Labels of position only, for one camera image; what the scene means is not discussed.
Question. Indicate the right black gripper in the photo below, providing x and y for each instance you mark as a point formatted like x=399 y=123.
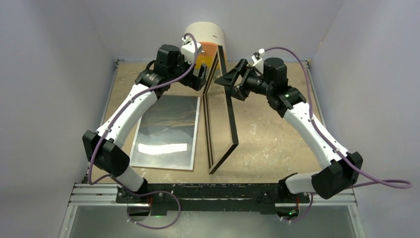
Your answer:
x=239 y=91

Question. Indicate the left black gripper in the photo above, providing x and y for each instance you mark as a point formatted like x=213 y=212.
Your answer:
x=194 y=82

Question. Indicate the glossy photo print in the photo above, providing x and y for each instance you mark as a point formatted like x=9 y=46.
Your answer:
x=166 y=134

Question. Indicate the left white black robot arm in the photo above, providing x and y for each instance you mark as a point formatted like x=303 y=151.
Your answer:
x=103 y=146

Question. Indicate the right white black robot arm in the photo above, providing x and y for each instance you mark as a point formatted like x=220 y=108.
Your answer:
x=338 y=165

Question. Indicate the round three-drawer mini cabinet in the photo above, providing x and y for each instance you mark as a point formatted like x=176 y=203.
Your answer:
x=210 y=36

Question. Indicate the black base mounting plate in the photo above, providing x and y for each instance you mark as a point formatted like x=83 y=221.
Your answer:
x=265 y=198

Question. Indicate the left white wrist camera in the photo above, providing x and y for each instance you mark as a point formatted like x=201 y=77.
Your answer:
x=188 y=49

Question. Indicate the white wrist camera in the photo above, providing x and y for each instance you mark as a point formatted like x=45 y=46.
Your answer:
x=188 y=49
x=257 y=58

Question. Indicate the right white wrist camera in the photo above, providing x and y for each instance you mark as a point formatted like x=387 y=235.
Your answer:
x=257 y=58

